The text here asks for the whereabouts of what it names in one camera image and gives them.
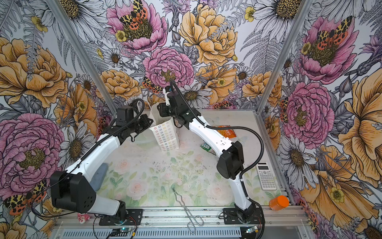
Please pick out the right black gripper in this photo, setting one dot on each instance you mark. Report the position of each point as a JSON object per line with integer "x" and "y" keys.
{"x": 162, "y": 110}

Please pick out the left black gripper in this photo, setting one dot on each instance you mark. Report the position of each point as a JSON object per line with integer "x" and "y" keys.
{"x": 144, "y": 117}

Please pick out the white printed paper bag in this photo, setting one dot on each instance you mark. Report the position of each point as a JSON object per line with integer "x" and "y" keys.
{"x": 164, "y": 130}

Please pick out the small green snack packet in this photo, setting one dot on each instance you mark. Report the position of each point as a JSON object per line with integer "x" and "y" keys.
{"x": 207, "y": 148}

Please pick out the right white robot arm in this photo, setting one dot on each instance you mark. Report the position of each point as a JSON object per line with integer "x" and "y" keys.
{"x": 230, "y": 154}

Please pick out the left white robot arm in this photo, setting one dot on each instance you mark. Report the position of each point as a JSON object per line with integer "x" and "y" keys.
{"x": 71, "y": 189}

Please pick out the orange red snack bag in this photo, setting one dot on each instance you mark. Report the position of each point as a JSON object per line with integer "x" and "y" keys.
{"x": 227, "y": 133}

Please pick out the clear plastic round lid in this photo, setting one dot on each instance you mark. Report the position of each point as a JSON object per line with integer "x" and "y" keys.
{"x": 145, "y": 139}

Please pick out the grey blue oval stone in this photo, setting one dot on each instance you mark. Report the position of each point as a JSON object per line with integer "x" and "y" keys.
{"x": 98, "y": 177}

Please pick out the white calculator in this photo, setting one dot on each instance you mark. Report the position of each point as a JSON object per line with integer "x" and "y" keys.
{"x": 266, "y": 178}

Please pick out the pink white small toy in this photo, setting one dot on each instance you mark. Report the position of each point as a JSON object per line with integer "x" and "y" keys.
{"x": 82, "y": 218}

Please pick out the orange plastic bottle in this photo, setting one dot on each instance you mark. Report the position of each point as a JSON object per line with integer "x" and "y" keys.
{"x": 279, "y": 203}

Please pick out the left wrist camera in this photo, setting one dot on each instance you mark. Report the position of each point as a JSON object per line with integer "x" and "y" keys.
{"x": 124, "y": 115}

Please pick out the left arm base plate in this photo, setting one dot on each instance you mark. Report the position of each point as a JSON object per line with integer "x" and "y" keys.
{"x": 130, "y": 217}

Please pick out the metal wire tongs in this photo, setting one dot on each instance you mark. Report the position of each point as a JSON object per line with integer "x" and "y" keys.
{"x": 188, "y": 209}

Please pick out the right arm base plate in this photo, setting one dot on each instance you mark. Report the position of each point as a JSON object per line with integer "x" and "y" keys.
{"x": 236, "y": 216}

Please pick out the aluminium front rail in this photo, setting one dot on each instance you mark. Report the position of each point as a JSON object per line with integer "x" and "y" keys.
{"x": 176, "y": 217}

